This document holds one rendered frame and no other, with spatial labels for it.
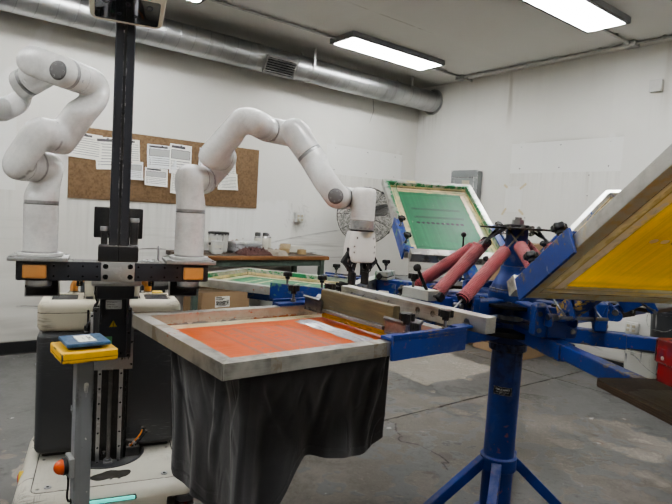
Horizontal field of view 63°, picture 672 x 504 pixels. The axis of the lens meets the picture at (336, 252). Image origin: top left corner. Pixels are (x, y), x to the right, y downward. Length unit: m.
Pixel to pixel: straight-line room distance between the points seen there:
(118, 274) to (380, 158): 5.39
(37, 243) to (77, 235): 3.42
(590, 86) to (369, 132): 2.46
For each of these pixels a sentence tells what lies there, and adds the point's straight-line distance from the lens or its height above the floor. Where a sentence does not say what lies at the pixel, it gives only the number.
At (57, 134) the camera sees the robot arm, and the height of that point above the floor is 1.49.
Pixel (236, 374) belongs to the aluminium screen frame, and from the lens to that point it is 1.23.
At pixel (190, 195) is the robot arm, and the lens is 1.86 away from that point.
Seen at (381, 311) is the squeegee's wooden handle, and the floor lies 1.04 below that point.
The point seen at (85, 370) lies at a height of 0.89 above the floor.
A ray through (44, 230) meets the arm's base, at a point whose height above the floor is 1.22.
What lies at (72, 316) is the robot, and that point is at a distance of 2.42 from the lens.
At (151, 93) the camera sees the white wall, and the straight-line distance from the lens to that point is 5.51.
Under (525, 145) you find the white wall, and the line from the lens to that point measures 6.38.
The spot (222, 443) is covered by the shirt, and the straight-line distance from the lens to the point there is 1.50.
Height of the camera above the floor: 1.32
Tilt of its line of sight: 4 degrees down
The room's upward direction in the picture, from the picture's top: 4 degrees clockwise
